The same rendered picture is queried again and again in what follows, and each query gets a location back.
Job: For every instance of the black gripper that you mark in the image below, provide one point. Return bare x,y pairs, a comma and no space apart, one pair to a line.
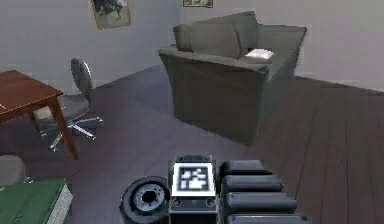
145,200

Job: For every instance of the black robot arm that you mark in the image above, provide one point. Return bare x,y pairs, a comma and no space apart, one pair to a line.
250,193

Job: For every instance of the green book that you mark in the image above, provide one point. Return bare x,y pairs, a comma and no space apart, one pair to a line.
30,200

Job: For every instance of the grey swivel office chair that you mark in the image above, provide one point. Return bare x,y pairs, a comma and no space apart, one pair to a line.
76,100

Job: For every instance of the grey rounded chair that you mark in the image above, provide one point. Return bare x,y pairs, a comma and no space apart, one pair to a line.
11,170

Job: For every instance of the grey sofa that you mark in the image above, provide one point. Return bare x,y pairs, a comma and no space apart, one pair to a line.
216,83

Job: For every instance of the brown wooden table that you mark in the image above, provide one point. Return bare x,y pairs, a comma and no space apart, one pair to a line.
23,93

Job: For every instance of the white pillow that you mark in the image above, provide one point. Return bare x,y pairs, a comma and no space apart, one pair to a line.
260,53

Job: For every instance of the brown framed wall picture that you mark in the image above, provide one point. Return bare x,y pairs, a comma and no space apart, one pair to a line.
111,13

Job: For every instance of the dark framed wall picture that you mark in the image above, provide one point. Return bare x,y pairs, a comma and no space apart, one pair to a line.
197,3

